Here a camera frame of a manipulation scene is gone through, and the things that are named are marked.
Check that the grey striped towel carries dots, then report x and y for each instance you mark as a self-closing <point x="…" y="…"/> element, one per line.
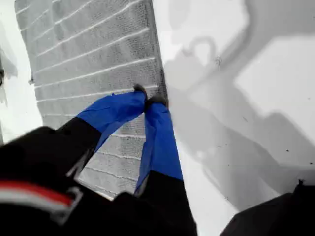
<point x="86" y="49"/>

